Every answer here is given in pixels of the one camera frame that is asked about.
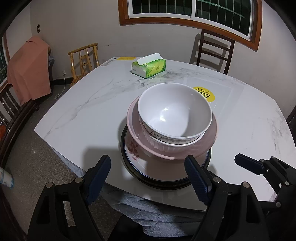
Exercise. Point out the pink cloth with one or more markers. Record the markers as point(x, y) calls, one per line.
point(28, 70)

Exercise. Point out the black wall switch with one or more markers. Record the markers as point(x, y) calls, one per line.
point(38, 28)

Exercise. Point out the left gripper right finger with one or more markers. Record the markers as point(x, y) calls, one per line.
point(209, 188)

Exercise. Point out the large pink bowl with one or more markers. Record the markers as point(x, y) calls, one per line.
point(199, 149)

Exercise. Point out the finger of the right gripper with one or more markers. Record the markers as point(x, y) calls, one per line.
point(252, 165)

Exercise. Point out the dark wooden chair at left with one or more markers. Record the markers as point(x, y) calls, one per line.
point(18, 116)

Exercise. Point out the white ribbed bowl blue base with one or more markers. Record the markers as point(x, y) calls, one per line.
point(174, 113)

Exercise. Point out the dark wooden chair at right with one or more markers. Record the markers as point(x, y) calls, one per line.
point(291, 123)

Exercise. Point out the grey trousers lap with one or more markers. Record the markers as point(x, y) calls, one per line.
point(156, 219)

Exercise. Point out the bamboo chair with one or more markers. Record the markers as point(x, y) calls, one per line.
point(84, 61)

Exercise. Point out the green tissue pack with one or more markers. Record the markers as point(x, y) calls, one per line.
point(149, 66)

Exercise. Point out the yellow warning sticker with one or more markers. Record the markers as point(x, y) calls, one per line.
point(207, 94)

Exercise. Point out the white ribbed bowl pink base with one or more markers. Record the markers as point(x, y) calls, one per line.
point(168, 143)

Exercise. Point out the large blue floral plate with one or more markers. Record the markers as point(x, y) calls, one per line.
point(203, 161)

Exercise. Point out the dark wooden chair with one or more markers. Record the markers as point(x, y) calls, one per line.
point(217, 46)
point(18, 116)
point(291, 123)

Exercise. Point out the yellow label at table edge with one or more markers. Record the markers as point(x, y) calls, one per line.
point(125, 58)

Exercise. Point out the white plate pink flowers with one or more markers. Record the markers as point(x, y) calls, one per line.
point(151, 166)

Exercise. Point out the wooden framed window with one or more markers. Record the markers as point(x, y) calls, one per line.
point(239, 20)

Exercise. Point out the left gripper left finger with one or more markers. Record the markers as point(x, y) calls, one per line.
point(83, 190)

